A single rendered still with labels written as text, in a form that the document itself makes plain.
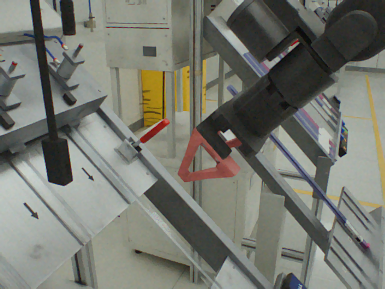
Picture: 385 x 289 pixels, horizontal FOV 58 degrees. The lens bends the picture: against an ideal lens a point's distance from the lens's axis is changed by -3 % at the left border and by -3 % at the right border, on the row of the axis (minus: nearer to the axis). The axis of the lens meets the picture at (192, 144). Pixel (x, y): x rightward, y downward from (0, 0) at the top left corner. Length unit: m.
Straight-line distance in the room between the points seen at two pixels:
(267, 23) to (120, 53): 1.19
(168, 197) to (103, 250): 1.46
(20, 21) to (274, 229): 0.72
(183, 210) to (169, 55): 0.89
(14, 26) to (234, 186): 1.12
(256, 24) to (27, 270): 0.36
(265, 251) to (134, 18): 1.00
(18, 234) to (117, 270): 1.49
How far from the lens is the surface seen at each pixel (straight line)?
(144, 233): 1.84
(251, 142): 0.39
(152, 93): 3.72
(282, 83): 0.38
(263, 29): 0.38
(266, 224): 0.94
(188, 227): 0.65
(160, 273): 1.88
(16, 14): 0.61
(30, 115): 0.49
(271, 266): 1.01
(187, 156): 0.41
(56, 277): 1.00
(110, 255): 2.02
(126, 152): 0.60
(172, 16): 1.41
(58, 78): 0.56
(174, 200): 0.63
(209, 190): 1.53
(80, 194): 0.52
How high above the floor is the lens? 1.26
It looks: 22 degrees down
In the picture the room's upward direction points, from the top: straight up
